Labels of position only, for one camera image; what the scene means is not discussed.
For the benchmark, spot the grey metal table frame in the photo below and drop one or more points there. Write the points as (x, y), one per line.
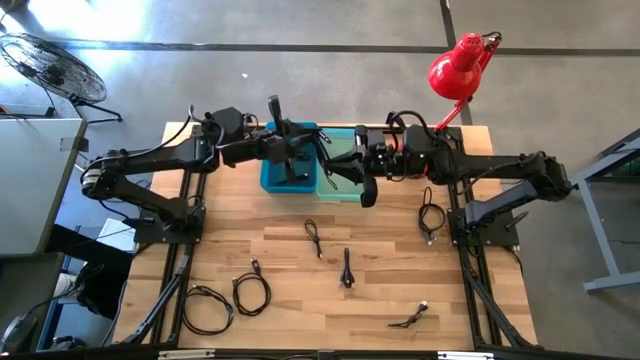
(597, 235)

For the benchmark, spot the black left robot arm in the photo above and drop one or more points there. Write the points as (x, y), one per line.
(150, 157)

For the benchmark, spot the black chair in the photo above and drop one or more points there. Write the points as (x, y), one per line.
(105, 280)

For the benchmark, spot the red desk lamp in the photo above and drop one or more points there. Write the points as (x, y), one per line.
(452, 70)

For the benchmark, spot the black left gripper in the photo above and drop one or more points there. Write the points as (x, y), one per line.
(277, 147)

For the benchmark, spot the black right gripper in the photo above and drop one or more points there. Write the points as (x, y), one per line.
(385, 155)

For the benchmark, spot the black table edge rail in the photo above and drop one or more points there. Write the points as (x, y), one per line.
(350, 356)

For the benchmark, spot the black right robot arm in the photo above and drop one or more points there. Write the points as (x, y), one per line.
(500, 165)

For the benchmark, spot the blue plastic bin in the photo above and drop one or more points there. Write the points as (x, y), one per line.
(272, 180)

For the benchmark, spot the black floor fan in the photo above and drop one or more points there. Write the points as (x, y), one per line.
(55, 70)

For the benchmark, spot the teal plastic bin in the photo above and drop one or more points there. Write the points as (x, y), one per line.
(345, 142)

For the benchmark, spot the grey side table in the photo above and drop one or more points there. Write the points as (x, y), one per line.
(35, 185)

